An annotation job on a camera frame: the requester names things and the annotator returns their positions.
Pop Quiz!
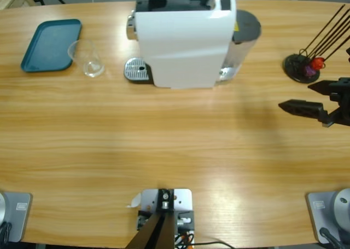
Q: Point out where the orange cable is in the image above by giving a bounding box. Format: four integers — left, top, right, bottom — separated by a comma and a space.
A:
174, 231, 195, 246

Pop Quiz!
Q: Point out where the clear glass cup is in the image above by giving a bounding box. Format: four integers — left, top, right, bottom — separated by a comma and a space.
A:
67, 39, 106, 78

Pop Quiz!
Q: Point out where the white tape tag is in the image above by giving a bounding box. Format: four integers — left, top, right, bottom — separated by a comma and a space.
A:
126, 193, 142, 209

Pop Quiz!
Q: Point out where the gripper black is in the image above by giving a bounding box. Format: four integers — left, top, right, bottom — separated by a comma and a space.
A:
278, 78, 350, 128

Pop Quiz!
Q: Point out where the red coffee capsule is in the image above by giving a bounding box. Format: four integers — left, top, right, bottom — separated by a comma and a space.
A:
311, 57, 326, 71

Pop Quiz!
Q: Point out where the clear water tank black lid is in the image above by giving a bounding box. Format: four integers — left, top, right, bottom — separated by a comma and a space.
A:
218, 9, 263, 82

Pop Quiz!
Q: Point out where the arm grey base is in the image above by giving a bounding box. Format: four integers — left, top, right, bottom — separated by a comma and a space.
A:
0, 191, 33, 243
305, 188, 350, 245

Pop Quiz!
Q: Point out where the teal plastic tray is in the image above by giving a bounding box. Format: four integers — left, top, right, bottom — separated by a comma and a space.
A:
20, 19, 83, 73

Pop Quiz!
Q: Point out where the black capsule holder with rods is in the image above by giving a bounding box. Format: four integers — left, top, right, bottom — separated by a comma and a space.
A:
283, 4, 350, 84

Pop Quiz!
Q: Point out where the thin black cable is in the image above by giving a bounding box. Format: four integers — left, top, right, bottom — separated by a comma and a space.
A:
191, 241, 236, 249

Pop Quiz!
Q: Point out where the white capsule coffee machine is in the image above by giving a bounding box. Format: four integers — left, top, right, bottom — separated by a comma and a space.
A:
126, 0, 237, 90

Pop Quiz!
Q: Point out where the black base cable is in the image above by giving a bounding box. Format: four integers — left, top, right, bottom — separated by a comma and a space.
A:
0, 221, 13, 244
319, 227, 344, 249

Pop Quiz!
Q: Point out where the silver drip tray grid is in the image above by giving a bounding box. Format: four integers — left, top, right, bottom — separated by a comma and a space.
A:
124, 57, 154, 85

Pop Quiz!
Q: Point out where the white mount block dark post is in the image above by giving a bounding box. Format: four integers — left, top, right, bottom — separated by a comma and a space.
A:
125, 188, 195, 249

